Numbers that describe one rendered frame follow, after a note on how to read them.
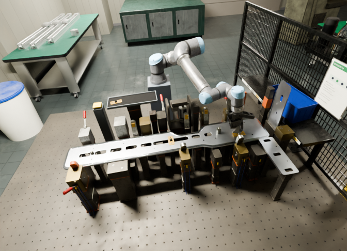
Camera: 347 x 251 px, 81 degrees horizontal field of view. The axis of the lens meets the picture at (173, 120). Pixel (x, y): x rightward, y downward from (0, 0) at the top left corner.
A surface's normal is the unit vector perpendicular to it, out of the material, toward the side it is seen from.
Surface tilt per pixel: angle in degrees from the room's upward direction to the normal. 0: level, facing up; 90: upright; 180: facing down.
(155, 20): 90
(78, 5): 90
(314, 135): 0
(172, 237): 0
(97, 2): 90
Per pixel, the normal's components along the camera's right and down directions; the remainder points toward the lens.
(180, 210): -0.07, -0.76
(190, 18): 0.10, 0.64
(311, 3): 0.32, 0.59
